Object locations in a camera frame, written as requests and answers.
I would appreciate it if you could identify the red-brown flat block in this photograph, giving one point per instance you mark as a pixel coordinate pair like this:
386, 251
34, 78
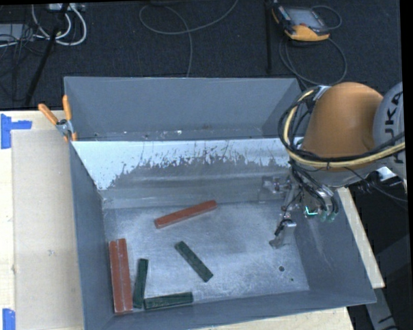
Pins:
185, 214
115, 277
126, 274

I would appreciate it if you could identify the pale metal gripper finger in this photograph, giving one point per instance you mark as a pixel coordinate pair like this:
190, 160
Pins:
270, 189
284, 234

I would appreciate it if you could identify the dark green flat block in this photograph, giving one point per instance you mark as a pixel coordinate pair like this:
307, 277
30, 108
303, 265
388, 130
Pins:
140, 283
168, 300
193, 261

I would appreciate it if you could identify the pale wood flat board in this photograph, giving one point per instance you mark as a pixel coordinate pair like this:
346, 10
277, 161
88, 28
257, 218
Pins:
42, 229

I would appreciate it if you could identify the grey metal bin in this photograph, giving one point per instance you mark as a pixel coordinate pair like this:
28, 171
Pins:
230, 242

